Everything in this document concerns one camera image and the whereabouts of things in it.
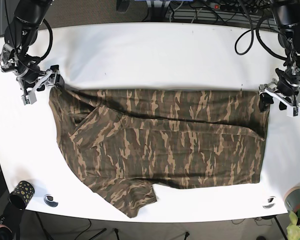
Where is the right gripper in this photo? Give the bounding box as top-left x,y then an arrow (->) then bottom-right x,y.
20,64 -> 65,105

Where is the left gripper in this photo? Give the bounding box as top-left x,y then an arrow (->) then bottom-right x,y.
258,71 -> 300,118

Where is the camouflage pattern T-shirt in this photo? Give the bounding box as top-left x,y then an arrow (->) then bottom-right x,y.
49,87 -> 270,218

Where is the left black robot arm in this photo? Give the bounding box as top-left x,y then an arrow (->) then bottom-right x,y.
249,0 -> 300,118

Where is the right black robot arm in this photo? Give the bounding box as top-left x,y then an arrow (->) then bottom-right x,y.
0,0 -> 64,105

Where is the grey tape roll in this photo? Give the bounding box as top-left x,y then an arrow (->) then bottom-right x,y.
284,187 -> 300,213

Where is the black gold-dotted cup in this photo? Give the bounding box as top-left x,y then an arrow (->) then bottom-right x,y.
9,180 -> 35,210

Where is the green potted plant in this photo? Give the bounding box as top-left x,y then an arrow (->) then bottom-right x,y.
286,209 -> 300,240

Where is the right table cable grommet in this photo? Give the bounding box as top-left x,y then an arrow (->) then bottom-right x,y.
262,196 -> 276,210

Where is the table cable grommet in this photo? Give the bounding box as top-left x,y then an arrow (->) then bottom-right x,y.
262,196 -> 276,210
43,194 -> 59,208

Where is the left table cable grommet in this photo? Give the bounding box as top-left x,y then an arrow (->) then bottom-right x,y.
43,194 -> 59,208

